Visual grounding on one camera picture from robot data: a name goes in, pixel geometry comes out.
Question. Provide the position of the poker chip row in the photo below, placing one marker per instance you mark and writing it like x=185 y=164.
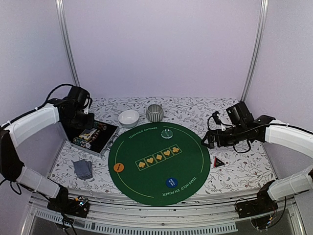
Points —
x=83 y=143
x=100 y=126

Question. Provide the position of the black triangular all-in marker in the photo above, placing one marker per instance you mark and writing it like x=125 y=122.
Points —
x=218 y=163

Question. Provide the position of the poker chip row lower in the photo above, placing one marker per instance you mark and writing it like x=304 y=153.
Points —
x=83 y=143

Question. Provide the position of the aluminium poker chip case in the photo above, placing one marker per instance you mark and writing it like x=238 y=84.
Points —
x=101 y=139

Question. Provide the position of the clear acrylic dealer button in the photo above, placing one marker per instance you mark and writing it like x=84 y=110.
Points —
x=167 y=133

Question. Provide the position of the right aluminium frame post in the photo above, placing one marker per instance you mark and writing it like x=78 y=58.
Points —
x=256 y=49

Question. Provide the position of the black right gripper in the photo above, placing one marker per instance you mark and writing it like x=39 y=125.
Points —
x=211 y=133

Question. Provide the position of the floral white tablecloth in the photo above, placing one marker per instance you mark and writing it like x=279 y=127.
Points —
x=243 y=170

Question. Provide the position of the left aluminium frame post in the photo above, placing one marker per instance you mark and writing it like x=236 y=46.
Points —
x=66 y=40

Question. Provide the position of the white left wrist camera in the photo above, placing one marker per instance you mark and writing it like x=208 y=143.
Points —
x=87 y=105

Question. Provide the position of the round green poker mat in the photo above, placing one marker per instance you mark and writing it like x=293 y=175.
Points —
x=150 y=160

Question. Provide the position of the grey playing card deck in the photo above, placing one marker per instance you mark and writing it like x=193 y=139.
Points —
x=83 y=169

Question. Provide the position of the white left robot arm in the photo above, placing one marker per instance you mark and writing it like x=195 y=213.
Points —
x=72 y=111

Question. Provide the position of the white ceramic bowl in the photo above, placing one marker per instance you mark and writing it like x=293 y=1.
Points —
x=129 y=118

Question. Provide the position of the orange big blind button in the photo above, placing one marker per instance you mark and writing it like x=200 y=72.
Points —
x=118 y=167

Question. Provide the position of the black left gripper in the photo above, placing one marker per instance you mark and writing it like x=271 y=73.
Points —
x=89 y=125

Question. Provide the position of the striped grey ceramic cup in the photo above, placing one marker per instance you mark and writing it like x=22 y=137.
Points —
x=154 y=113

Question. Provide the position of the boxed card deck in case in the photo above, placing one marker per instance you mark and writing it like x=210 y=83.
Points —
x=87 y=134

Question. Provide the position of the aluminium frame post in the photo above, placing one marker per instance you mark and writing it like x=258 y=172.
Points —
x=66 y=40
x=256 y=49

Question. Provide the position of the blue small blind button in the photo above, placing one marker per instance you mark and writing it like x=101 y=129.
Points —
x=172 y=182

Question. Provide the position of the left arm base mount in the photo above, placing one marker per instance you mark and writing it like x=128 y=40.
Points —
x=75 y=207

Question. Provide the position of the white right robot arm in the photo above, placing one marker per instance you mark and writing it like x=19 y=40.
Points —
x=244 y=127

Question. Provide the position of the poker chip row upper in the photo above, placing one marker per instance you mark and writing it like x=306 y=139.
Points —
x=100 y=126

